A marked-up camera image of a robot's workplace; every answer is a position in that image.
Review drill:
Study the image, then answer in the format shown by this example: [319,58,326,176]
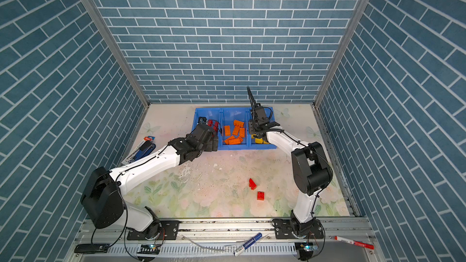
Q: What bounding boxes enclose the red white marker pen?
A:
[334,236,374,250]

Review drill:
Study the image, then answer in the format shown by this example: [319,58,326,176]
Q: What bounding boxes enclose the blue white marker pen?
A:
[233,233,263,257]

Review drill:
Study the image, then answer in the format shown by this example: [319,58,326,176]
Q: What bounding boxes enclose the orange lego brick extra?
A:
[233,126,241,136]

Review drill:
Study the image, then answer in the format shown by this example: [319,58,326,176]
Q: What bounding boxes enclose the black flat device on rail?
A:
[74,244,110,254]

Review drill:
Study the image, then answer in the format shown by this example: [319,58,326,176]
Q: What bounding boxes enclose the orange lego brick bottom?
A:
[224,126,231,137]

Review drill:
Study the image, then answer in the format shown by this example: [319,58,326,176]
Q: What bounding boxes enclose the blue three-compartment bin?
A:
[193,107,276,150]

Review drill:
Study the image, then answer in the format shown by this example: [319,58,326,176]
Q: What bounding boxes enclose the red lego brick small lone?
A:
[257,191,265,201]

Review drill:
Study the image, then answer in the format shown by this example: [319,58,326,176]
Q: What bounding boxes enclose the yellow lego brick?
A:
[254,138,269,144]

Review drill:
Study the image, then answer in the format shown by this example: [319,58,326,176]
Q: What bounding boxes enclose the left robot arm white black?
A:
[81,122,218,240]

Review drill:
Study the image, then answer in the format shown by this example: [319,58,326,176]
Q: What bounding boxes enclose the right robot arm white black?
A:
[247,88,333,239]

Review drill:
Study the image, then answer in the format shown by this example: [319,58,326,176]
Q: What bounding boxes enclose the red lego brick tilted small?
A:
[249,178,257,190]

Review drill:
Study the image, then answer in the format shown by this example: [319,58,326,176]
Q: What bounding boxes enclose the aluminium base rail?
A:
[66,217,383,262]

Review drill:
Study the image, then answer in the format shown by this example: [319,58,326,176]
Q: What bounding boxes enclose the blue stapler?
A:
[121,136,156,166]

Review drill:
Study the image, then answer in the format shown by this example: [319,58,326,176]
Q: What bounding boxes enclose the orange lego brick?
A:
[224,126,231,137]
[239,127,246,138]
[234,120,245,127]
[224,136,243,145]

